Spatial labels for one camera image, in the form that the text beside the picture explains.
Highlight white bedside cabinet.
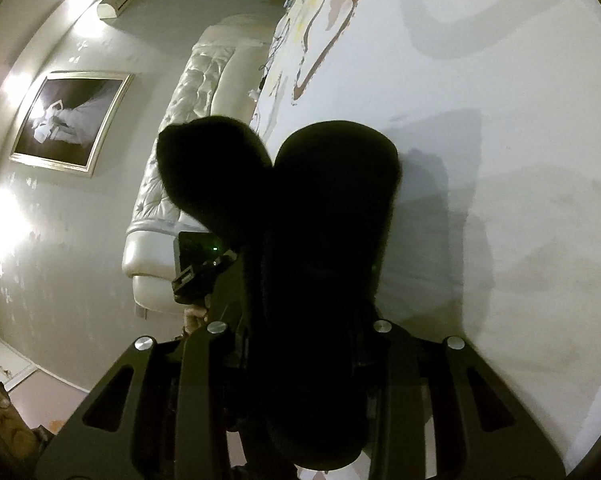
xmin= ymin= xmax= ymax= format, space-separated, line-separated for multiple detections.
xmin=0 ymin=339 xmax=38 ymax=391

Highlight framed black white photo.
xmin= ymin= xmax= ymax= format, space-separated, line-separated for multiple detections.
xmin=10 ymin=70 xmax=132 ymax=177

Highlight white tufted leather headboard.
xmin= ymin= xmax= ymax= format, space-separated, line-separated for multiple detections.
xmin=120 ymin=13 xmax=282 ymax=319

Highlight black pants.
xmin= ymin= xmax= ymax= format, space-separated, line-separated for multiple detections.
xmin=156 ymin=116 xmax=401 ymax=479

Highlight patterned white bed sheet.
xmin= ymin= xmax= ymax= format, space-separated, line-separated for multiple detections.
xmin=252 ymin=0 xmax=601 ymax=479

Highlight person left hand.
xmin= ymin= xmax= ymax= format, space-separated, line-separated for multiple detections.
xmin=182 ymin=304 xmax=209 ymax=338

